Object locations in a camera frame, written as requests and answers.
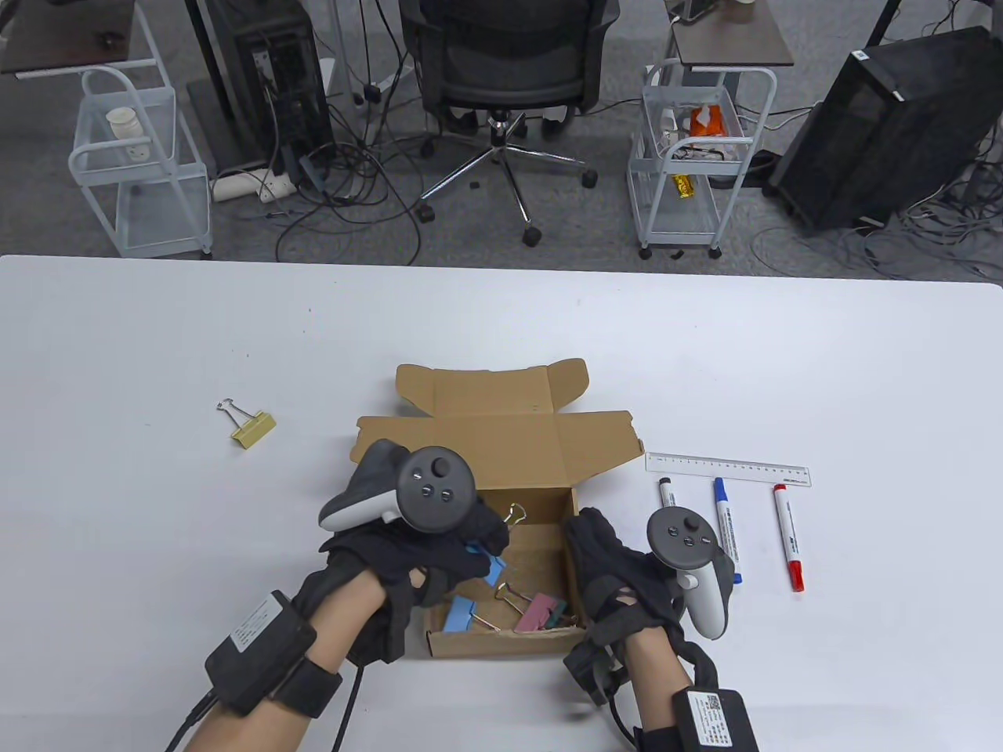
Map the person's right hand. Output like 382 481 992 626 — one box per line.
564 507 684 639

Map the person's left hand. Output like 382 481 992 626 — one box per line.
317 508 512 608

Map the blue binder clip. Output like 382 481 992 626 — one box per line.
445 597 502 634
462 504 527 588

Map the pink binder clip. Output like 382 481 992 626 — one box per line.
495 584 567 634

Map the blue marker pen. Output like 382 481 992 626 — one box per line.
712 476 744 584

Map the brown cardboard mailer box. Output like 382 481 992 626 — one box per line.
349 358 645 659

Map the clear plastic ruler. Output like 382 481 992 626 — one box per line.
646 453 813 488

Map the red marker pen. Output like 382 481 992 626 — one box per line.
773 483 806 592

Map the yellow binder clip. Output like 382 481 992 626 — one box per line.
217 398 277 450

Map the person's right forearm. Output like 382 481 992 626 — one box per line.
625 627 698 752

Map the person's left forearm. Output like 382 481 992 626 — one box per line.
184 568 390 752

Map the black wrist sensor box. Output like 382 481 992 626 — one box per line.
633 687 759 752
205 591 344 718

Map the open black computer tower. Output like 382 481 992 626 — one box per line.
205 0 336 169

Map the black mesh office chair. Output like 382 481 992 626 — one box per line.
400 0 621 248

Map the grey white handheld controller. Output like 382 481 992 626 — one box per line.
319 439 476 535
646 507 741 641

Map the white power strip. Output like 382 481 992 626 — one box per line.
212 163 297 203

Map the black mesh computer tower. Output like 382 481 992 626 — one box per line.
768 26 1003 233

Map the small brown desk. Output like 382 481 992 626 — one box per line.
666 0 795 68

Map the dark wooden desk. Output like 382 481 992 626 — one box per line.
0 0 138 77

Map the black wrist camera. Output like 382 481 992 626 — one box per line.
564 627 628 703
357 611 408 668

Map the black glove cable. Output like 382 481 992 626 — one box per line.
607 697 639 749
333 666 365 752

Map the white wire utility cart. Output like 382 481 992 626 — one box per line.
627 59 778 261
67 66 214 260

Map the tangle of black floor cables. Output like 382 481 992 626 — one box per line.
270 141 424 267
748 157 1003 283

